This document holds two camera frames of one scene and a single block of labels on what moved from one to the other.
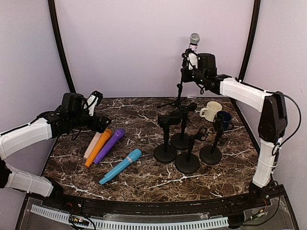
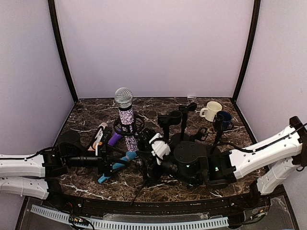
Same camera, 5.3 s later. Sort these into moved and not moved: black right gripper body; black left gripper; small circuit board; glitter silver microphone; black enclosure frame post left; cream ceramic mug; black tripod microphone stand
Moved: black right gripper body; black left gripper; black tripod microphone stand; glitter silver microphone
Not moved: black enclosure frame post left; small circuit board; cream ceramic mug
